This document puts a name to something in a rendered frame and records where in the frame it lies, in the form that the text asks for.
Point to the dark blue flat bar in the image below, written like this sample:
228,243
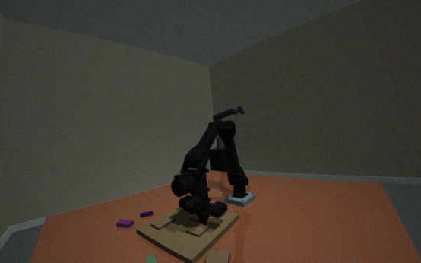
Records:
147,214

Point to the small green block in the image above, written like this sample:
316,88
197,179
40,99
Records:
151,259

